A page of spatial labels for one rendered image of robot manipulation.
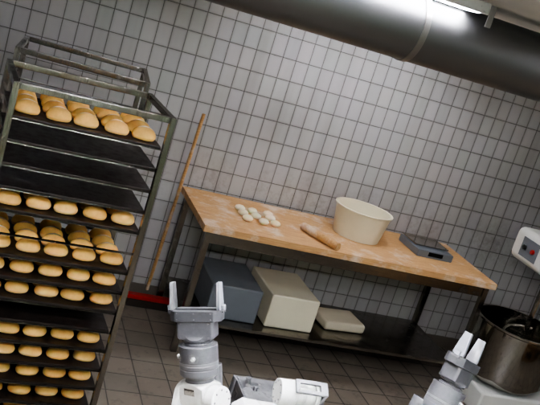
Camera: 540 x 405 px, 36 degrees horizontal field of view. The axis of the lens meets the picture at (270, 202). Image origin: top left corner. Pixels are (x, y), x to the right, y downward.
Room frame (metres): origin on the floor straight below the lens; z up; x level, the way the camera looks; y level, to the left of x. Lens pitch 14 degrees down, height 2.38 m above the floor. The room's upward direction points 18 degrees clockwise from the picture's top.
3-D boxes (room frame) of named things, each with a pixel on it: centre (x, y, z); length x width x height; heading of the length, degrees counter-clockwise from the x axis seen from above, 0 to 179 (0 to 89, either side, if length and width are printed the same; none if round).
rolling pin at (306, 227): (5.41, -0.39, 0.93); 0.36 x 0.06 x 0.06; 45
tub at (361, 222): (5.83, -0.66, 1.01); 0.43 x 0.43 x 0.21
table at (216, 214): (5.71, -0.55, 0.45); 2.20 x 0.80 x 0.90; 111
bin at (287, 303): (5.61, -0.28, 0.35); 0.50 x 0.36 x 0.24; 22
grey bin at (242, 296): (5.46, 0.11, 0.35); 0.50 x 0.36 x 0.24; 21
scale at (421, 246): (6.01, -1.20, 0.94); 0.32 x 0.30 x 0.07; 21
